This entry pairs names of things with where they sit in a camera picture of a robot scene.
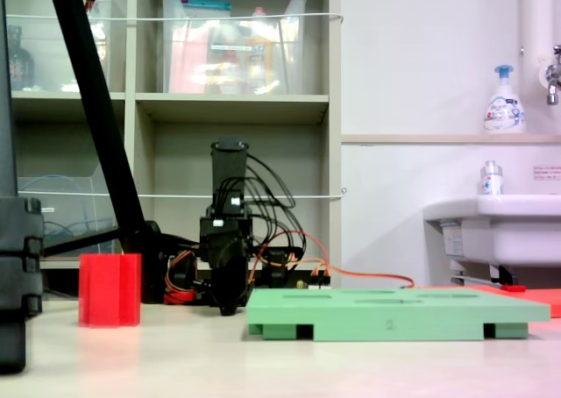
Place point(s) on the black sink bracket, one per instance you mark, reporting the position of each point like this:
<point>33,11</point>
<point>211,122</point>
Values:
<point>504,275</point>

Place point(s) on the pink wall label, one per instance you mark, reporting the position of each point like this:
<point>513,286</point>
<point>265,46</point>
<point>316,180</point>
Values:
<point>548,173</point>

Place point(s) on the notched black stack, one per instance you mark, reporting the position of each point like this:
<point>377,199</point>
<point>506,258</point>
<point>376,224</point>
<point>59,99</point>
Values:
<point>17,249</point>

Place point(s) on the white pump soap bottle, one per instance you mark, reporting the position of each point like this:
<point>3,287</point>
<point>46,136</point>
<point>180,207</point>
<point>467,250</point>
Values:
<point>504,108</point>

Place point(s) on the red cross columnar block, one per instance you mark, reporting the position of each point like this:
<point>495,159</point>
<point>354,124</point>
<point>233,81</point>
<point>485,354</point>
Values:
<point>109,290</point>

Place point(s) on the dark round bottle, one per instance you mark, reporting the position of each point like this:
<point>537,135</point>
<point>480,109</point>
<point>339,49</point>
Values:
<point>19,65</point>

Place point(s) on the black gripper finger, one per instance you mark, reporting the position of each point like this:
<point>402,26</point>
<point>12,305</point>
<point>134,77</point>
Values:
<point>230,293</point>

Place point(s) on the beige shelf unit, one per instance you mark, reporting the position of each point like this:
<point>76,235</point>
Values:
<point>232,106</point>

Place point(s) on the black tripod leg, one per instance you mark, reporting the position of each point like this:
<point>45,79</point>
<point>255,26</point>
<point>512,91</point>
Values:
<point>96,108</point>
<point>6,108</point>

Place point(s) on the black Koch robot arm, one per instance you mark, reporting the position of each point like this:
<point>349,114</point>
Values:
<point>228,170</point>

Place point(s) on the green shape-hole board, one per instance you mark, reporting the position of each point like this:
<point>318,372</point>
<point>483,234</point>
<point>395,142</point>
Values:
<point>394,317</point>

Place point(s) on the white sink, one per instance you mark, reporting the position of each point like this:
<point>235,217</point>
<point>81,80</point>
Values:
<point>504,236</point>

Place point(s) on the metal faucet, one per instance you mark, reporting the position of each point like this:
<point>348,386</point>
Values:
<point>553,80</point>

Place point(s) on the green-terminal circuit board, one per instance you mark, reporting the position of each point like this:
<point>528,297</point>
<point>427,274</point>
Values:
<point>315,285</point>

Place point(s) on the black tripod brace bar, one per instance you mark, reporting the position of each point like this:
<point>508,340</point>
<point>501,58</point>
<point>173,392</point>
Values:
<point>79,241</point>

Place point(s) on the large clear plastic bin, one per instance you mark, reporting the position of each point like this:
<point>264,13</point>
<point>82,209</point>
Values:
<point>289,65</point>

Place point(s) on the small clear bottle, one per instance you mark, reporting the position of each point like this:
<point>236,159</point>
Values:
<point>491,181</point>

